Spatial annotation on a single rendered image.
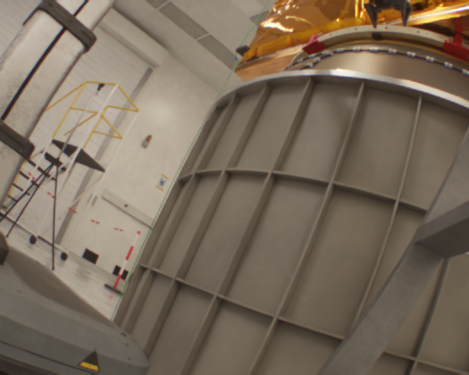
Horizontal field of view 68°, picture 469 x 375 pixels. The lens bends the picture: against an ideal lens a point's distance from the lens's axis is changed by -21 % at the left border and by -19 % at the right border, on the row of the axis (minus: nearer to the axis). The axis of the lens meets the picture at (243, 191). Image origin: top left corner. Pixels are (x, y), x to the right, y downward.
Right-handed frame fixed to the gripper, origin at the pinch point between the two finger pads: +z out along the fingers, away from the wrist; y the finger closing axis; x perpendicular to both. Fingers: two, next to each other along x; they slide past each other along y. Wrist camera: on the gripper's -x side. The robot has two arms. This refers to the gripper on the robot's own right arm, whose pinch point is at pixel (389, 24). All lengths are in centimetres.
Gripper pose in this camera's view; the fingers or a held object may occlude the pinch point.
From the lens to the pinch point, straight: 117.8
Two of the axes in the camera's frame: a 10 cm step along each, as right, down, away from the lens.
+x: -7.0, 0.2, -7.2
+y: -7.2, -0.9, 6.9
